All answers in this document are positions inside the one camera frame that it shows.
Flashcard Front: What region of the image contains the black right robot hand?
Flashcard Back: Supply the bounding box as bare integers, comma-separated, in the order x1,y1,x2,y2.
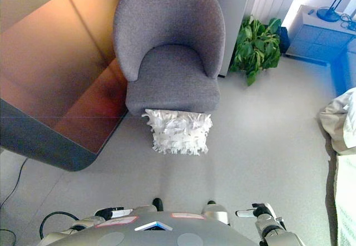
235,202,276,219

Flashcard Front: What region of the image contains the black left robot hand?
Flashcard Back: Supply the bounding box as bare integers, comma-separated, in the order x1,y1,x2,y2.
93,206,134,220

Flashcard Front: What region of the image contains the white fringed pillow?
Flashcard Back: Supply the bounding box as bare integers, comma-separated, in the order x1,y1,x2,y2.
141,108,214,156

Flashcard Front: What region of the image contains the silver left robot leg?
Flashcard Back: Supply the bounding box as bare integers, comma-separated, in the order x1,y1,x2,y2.
132,204,159,214

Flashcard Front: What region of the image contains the silver robot leg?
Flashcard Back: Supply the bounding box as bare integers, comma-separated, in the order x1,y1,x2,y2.
132,204,159,214
200,203,231,227

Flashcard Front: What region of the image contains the silver right robot leg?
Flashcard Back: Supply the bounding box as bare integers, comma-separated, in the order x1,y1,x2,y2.
200,203,231,227

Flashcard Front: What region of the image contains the grey robot torso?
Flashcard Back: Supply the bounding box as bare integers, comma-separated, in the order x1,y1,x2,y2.
44,211,260,246

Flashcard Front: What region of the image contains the cream crumpled blanket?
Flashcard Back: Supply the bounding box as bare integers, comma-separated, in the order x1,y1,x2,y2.
318,87,356,155

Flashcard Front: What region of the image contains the grey fabric armchair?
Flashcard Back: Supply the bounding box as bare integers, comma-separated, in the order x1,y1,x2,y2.
112,0,226,117

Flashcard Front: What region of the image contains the reddish brown table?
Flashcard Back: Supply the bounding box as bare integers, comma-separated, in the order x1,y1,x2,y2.
0,0,131,173

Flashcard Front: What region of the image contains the green leafy potted plant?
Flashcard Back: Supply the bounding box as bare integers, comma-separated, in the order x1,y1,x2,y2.
229,15,282,87

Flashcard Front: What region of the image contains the dark blue bin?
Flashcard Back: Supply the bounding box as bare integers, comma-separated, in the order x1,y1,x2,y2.
279,26,290,54

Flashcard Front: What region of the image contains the white low cabinet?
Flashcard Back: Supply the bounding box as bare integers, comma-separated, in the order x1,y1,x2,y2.
285,4,356,66

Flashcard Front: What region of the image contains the blue lamp base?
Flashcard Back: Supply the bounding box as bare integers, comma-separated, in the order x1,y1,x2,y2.
316,0,353,23

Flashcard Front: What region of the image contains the thick black wrist cable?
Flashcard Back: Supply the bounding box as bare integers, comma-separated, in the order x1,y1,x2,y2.
39,211,82,240

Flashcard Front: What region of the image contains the thin black floor cable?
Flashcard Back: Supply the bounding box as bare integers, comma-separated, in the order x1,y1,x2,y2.
0,156,29,208

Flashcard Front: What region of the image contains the black cable bundle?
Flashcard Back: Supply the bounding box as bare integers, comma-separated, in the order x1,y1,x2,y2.
339,13,356,31

